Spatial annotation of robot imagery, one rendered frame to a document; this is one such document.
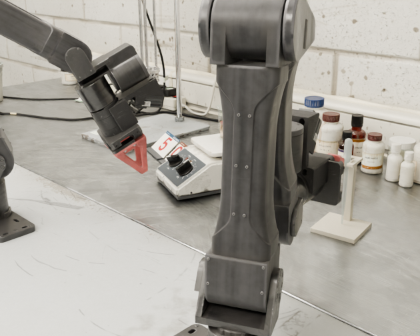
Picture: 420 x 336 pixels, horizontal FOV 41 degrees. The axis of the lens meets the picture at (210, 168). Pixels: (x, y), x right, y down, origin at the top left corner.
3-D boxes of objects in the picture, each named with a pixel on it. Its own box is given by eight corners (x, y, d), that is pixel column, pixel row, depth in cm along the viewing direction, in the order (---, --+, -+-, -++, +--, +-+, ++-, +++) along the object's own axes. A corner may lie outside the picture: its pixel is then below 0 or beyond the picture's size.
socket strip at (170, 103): (173, 111, 177) (173, 97, 175) (99, 92, 203) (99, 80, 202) (187, 108, 180) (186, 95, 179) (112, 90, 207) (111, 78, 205)
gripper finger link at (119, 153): (151, 155, 114) (129, 117, 110) (163, 166, 108) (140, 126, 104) (123, 173, 113) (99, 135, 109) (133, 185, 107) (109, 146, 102)
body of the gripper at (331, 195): (281, 148, 86) (257, 161, 80) (345, 160, 80) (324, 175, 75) (279, 188, 88) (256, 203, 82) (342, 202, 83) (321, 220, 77)
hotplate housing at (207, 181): (177, 203, 110) (176, 164, 107) (155, 180, 121) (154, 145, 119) (277, 185, 118) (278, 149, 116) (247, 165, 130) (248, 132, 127)
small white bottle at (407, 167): (411, 189, 116) (415, 155, 114) (397, 186, 117) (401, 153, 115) (413, 184, 118) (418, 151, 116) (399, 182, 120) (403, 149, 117)
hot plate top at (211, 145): (211, 157, 111) (211, 153, 110) (189, 141, 121) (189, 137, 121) (265, 149, 115) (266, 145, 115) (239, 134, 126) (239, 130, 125)
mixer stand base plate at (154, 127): (125, 153, 139) (125, 149, 138) (79, 137, 152) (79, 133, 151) (211, 129, 158) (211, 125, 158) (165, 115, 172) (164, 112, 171)
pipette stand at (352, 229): (354, 244, 94) (361, 171, 89) (309, 231, 98) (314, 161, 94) (371, 227, 100) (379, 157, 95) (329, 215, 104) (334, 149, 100)
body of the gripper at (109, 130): (129, 120, 112) (110, 89, 109) (145, 133, 103) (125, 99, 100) (101, 138, 111) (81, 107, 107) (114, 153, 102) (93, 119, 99)
